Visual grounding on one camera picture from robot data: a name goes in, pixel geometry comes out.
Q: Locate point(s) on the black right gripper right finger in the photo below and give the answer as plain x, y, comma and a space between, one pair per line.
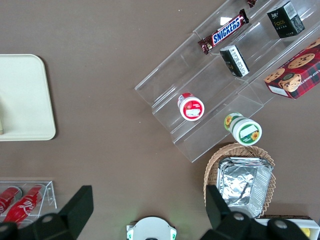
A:
220, 212

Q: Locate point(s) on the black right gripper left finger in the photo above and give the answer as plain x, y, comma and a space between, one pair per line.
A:
75, 207

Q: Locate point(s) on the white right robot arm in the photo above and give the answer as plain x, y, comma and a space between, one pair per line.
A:
151, 228

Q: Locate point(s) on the light tan wicker basket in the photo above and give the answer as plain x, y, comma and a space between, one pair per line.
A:
212, 165

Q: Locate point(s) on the beige plastic tray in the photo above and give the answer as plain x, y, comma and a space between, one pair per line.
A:
25, 97

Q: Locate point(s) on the clear acrylic bottle rack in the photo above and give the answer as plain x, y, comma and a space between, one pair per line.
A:
51, 197

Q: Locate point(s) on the aluminium foil container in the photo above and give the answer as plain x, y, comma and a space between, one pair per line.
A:
242, 182

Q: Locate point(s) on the red cola bottle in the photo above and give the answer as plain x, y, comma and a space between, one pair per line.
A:
8, 197
25, 205

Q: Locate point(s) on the white rectangular snack bin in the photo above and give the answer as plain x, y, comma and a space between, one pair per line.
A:
287, 217

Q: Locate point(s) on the green lidded sunflower jar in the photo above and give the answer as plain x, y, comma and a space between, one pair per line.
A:
246, 131

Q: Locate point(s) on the yellow snack packet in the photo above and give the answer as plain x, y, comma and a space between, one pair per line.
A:
306, 232

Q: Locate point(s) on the red lidded white jar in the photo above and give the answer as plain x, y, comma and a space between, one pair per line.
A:
192, 108

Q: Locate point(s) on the clear acrylic stepped shelf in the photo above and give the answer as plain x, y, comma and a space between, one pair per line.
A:
200, 82

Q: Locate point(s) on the small black product box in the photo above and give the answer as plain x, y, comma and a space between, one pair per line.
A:
285, 20
235, 61

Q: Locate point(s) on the red tartan cookie box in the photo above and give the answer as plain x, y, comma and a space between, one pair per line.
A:
295, 72

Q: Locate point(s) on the Snickers chocolate bar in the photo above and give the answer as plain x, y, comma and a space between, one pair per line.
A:
225, 31
252, 3

